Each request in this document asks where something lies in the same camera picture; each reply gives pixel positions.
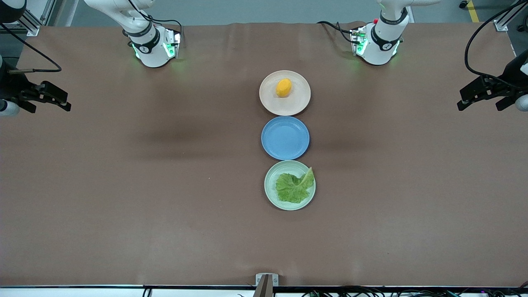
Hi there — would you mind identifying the blue plate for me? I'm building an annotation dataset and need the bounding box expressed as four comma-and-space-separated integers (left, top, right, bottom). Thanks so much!
261, 116, 310, 161

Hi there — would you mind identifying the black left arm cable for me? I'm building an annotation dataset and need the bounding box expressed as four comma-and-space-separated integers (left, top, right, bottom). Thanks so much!
464, 0, 528, 89

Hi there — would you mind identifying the brown table cover sheet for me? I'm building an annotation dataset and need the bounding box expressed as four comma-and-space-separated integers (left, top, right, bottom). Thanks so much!
0, 21, 528, 287

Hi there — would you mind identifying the yellow lemon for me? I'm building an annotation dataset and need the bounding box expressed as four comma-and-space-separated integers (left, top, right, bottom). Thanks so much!
276, 78, 292, 98

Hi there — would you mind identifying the aluminium frame profile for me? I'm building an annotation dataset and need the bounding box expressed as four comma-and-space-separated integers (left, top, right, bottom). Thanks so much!
16, 0, 56, 37
494, 0, 528, 32

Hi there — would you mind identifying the beige plate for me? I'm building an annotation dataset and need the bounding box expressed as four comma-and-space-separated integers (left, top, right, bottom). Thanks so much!
259, 70, 311, 117

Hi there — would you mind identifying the white table edge rail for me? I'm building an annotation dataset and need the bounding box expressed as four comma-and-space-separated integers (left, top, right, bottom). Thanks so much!
0, 285, 528, 297

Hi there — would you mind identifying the green lettuce leaf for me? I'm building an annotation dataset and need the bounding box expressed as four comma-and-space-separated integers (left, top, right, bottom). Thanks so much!
276, 167, 315, 204

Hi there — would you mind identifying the pale green plate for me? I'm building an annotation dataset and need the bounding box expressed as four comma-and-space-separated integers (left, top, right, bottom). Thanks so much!
264, 160, 317, 211

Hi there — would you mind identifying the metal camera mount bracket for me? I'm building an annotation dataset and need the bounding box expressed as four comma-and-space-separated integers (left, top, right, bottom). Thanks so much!
255, 273, 279, 297

